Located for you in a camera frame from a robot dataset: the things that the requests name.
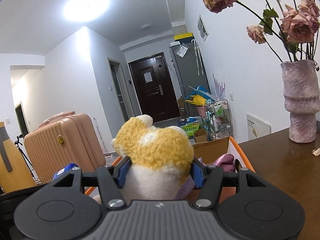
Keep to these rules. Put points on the dark brown entrance door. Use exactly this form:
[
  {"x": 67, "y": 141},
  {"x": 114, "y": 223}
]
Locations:
[{"x": 154, "y": 88}]

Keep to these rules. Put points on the yellow thermos jug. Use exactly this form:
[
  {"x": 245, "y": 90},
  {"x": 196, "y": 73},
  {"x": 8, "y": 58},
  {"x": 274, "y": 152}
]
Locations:
[{"x": 15, "y": 174}]

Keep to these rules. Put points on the red cardboard box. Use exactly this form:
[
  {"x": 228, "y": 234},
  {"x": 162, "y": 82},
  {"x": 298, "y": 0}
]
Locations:
[{"x": 208, "y": 152}]

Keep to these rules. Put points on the pink textured vase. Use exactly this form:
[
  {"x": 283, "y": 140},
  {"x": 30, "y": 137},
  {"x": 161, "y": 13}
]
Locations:
[{"x": 301, "y": 95}]

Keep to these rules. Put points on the pink satin ribbon cloth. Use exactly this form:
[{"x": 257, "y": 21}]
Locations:
[{"x": 226, "y": 162}]

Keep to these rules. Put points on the dried pink rose bouquet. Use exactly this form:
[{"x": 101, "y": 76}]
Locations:
[{"x": 296, "y": 27}]

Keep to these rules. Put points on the purple burlap pouch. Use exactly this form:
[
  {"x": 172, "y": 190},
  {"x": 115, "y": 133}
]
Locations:
[{"x": 186, "y": 188}]

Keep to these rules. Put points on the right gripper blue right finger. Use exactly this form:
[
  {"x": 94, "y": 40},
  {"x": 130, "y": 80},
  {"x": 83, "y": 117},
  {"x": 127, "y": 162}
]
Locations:
[{"x": 197, "y": 173}]

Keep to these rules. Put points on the grey refrigerator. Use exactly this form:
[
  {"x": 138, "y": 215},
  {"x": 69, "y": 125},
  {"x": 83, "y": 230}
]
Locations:
[{"x": 190, "y": 72}]

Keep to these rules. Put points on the yellow black box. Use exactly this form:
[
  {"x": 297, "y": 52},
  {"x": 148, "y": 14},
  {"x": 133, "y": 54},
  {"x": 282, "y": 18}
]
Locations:
[{"x": 183, "y": 36}]

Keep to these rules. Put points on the blue tissue pack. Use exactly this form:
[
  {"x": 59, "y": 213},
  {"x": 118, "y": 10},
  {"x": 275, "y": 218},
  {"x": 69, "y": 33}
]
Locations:
[{"x": 71, "y": 166}]

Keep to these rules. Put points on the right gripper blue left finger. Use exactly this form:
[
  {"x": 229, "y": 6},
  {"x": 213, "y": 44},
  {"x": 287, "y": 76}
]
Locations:
[{"x": 121, "y": 170}]

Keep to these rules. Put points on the metal storage trolley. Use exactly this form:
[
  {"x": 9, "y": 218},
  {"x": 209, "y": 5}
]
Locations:
[{"x": 218, "y": 119}]

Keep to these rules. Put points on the yellow white plush toy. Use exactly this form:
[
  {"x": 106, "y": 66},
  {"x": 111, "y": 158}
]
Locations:
[{"x": 160, "y": 159}]

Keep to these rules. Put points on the pink ribbed suitcase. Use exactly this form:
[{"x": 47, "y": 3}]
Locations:
[{"x": 61, "y": 140}]

